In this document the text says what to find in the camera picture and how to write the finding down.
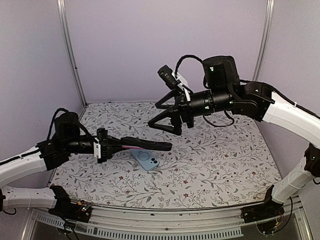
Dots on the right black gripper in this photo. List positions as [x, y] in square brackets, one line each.
[180, 105]

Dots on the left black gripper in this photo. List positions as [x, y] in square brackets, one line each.
[106, 150]

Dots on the black phone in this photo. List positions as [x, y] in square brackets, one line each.
[145, 144]

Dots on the light blue phone case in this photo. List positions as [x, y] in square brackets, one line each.
[145, 159]

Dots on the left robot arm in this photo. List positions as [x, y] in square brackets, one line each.
[66, 136]

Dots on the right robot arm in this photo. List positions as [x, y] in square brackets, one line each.
[226, 92]

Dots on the floral patterned table mat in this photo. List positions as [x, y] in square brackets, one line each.
[213, 164]

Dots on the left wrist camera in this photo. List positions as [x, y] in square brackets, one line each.
[102, 135]

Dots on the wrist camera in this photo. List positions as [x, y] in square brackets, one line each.
[102, 135]
[166, 74]

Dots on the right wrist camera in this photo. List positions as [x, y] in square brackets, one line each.
[166, 74]

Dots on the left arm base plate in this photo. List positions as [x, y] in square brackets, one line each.
[80, 211]

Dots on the front aluminium rail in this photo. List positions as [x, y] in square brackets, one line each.
[217, 223]

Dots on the right aluminium frame post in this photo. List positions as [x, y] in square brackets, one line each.
[270, 5]

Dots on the aluminium frame post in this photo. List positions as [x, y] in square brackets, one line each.
[62, 13]
[270, 5]

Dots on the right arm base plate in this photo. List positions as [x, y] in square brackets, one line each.
[261, 211]

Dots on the left aluminium frame post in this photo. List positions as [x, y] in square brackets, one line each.
[62, 13]

